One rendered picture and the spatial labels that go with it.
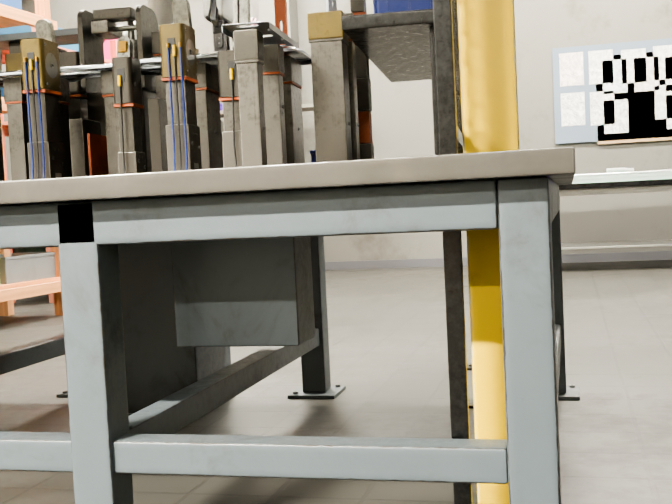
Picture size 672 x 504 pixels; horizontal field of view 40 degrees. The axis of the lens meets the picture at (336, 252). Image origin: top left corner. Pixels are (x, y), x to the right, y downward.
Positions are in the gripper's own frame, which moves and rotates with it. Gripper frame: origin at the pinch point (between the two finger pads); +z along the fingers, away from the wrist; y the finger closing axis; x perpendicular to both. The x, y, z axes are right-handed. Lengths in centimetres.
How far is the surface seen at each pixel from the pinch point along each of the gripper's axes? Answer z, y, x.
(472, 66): 16, 48, 60
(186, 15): -4.6, 12.8, -4.1
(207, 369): 90, -60, -28
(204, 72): 6.7, 1.1, -4.4
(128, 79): 9.2, 15.5, -17.8
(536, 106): -40, -656, 100
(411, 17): 1, 20, 47
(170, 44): 3.0, 20.2, -5.6
